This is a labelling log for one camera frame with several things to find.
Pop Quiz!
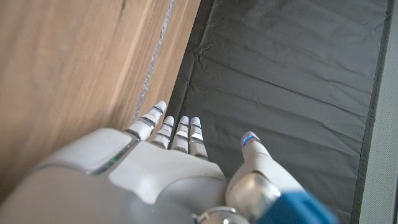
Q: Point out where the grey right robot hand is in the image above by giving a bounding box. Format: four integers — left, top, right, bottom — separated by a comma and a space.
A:
0, 100, 307, 224

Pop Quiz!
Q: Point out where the blue right wrist connector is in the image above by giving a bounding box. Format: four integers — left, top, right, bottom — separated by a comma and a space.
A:
256, 190, 339, 224

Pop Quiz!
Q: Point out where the black backdrop curtain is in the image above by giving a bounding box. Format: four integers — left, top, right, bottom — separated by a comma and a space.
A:
166, 0, 396, 224

